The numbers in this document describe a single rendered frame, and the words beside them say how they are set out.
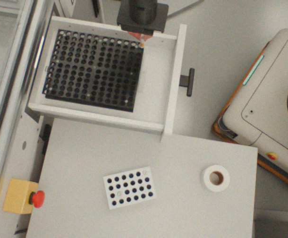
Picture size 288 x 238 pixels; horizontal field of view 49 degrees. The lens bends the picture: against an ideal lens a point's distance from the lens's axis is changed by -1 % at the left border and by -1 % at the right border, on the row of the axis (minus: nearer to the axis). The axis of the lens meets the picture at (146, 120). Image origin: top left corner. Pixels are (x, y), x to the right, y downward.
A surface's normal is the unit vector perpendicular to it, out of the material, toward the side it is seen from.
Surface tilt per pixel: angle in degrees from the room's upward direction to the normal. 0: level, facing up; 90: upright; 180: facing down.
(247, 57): 0
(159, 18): 3
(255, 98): 0
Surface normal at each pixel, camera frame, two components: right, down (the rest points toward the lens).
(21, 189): 0.04, -0.25
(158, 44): -0.15, 0.95
